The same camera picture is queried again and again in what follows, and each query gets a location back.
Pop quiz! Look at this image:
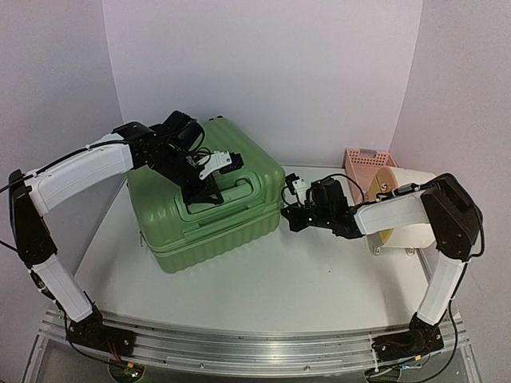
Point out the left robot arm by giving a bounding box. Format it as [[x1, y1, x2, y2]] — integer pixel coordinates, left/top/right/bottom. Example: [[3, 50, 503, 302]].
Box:
[[3, 111, 236, 364]]

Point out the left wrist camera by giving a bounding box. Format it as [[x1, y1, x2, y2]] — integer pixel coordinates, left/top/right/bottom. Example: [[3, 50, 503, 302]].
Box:
[[197, 151, 244, 180]]

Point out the curved aluminium rail base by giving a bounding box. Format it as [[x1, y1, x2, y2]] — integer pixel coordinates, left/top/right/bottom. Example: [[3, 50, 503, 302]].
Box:
[[22, 309, 481, 382]]

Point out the white cylindrical container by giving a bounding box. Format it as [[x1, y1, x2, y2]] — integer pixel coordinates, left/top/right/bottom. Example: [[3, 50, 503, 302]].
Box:
[[367, 166, 435, 255]]

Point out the pink perforated plastic basket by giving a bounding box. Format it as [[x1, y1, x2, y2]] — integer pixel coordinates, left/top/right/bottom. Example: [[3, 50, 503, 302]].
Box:
[[343, 148, 397, 203]]

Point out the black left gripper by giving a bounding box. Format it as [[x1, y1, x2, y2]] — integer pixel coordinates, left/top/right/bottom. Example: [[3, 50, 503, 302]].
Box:
[[149, 147, 223, 209]]

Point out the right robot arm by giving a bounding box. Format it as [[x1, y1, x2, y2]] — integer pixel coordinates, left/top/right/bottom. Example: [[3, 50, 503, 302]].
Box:
[[281, 173, 485, 361]]

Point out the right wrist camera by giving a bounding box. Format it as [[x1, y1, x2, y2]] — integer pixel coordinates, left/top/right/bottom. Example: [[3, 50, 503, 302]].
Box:
[[285, 173, 310, 203]]

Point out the green hard-shell suitcase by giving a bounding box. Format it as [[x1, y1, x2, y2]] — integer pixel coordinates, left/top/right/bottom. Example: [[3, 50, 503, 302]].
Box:
[[127, 116, 285, 274]]

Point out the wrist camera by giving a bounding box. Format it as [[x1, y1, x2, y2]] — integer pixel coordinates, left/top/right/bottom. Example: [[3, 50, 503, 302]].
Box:
[[197, 151, 244, 180], [285, 173, 310, 203]]

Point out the black camera cable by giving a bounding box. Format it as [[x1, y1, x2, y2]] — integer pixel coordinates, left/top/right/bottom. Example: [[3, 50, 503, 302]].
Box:
[[319, 172, 372, 204]]

